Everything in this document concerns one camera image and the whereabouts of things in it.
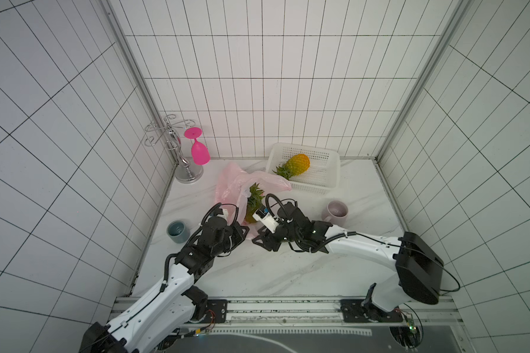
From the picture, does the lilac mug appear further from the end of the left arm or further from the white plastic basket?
the end of the left arm

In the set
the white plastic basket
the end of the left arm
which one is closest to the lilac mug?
the white plastic basket

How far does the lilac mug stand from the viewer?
2.97ft
